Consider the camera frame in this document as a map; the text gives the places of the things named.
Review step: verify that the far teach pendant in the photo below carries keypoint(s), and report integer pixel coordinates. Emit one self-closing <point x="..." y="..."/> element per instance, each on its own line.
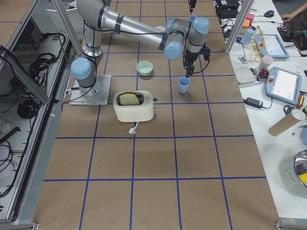
<point x="271" y="45"/>

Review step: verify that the black scissors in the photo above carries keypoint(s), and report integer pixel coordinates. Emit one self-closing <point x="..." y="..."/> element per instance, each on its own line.
<point x="288" y="109"/>

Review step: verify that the cream white toaster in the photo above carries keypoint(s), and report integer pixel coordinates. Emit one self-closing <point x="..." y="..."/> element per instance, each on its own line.
<point x="135" y="113"/>

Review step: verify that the mint green bowl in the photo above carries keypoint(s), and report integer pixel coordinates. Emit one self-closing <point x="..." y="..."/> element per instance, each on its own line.
<point x="144" y="68"/>

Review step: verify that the light blue cup on rack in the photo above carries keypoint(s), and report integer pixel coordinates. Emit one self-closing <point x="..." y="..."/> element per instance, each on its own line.
<point x="247" y="37"/>

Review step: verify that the pink cup on table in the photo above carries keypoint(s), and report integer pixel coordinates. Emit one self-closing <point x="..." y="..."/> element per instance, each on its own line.
<point x="265" y="62"/>

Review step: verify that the grey kitchen scale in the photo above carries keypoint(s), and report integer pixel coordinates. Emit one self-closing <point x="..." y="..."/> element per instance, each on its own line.
<point x="247" y="77"/>

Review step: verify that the teach pendant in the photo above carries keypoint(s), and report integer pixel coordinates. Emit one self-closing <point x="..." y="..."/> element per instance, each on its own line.
<point x="283" y="85"/>
<point x="271" y="45"/>

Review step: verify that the black electronics box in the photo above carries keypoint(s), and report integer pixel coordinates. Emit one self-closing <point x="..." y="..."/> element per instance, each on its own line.
<point x="226" y="9"/>

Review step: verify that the red apple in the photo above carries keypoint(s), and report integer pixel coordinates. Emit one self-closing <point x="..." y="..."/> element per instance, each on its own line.
<point x="264" y="73"/>

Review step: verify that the steel mixing bowl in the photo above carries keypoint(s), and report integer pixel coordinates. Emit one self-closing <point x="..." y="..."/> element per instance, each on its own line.
<point x="300" y="166"/>

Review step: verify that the cardboard tube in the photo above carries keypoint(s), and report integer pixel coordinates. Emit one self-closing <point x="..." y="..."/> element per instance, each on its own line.
<point x="294" y="117"/>

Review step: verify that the person hand at desk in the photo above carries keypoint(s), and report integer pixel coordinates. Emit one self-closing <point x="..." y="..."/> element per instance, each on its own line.
<point x="287" y="17"/>

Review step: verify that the black computer mouse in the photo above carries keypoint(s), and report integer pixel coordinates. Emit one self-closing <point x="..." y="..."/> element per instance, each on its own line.
<point x="269" y="14"/>

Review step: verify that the pink bowl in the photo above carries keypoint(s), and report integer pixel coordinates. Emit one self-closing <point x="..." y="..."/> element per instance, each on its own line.
<point x="161" y="28"/>

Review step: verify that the black power adapter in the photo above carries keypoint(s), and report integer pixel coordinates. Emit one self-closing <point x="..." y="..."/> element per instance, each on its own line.
<point x="253" y="102"/>

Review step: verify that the gold wire rack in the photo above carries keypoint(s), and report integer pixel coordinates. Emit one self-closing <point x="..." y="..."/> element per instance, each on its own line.
<point x="253" y="50"/>

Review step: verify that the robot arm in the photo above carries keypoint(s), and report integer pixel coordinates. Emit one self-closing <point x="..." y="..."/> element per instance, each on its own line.
<point x="181" y="38"/>
<point x="192" y="4"/>

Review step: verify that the brass cylinder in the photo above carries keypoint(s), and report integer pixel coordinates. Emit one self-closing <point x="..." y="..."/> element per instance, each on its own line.
<point x="300" y="101"/>

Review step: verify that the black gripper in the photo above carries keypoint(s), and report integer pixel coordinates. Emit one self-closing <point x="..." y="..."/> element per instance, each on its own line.
<point x="191" y="56"/>

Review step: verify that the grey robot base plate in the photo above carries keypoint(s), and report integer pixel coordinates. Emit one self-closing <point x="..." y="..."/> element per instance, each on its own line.
<point x="97" y="96"/>

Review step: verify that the aluminium frame post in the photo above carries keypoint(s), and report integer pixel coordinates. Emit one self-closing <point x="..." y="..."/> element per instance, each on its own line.
<point x="245" y="8"/>

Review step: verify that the near teach pendant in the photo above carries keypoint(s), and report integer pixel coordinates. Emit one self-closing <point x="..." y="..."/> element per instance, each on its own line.
<point x="283" y="85"/>

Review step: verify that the orange sticky notes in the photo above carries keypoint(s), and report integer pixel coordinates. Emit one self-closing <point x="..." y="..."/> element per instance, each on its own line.
<point x="248" y="21"/>

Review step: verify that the bread slice in toaster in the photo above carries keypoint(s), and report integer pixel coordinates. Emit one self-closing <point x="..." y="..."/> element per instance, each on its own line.
<point x="129" y="99"/>

